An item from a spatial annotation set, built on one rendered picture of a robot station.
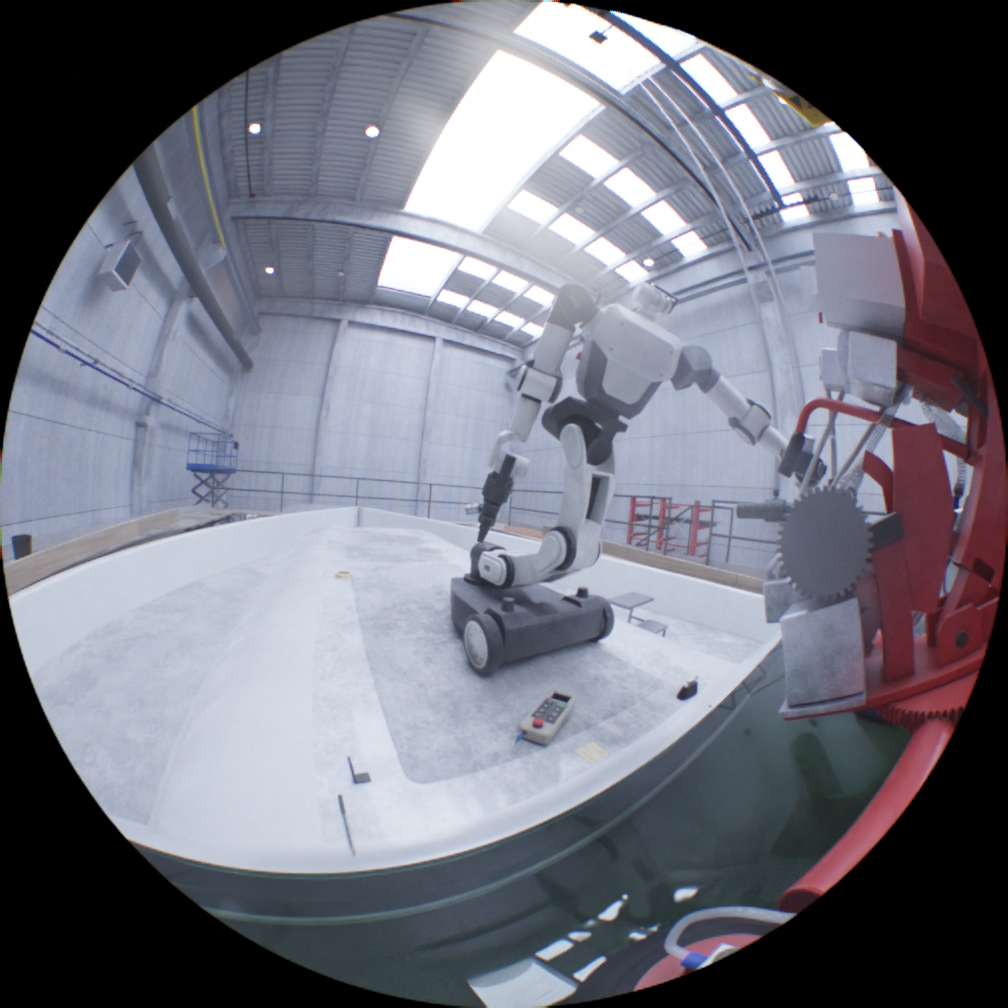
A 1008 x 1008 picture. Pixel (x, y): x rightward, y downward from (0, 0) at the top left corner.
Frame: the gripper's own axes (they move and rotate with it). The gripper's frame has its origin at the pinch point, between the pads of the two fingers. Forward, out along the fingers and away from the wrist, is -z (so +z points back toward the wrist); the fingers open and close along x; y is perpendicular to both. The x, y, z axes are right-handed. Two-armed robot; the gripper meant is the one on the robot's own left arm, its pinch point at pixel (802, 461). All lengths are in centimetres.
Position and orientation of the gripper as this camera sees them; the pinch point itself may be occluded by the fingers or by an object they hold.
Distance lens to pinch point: 88.3
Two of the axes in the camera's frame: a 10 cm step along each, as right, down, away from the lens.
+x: -4.3, -3.5, 8.3
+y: 2.1, -9.3, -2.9
